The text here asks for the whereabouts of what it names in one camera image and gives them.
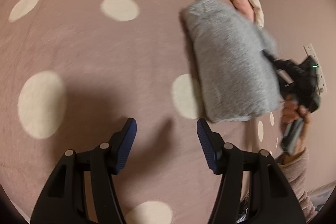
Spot grey New York sweatshirt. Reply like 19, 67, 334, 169
182, 0, 280, 123

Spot pink sleeved right forearm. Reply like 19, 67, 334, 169
274, 123, 319, 223

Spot person's right hand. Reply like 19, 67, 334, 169
281, 95, 312, 135

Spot folded pink garment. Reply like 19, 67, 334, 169
230, 0, 255, 22

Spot pink polka dot bedspread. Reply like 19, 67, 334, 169
0, 0, 284, 224

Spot white wall power strip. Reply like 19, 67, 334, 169
303, 44, 327, 94

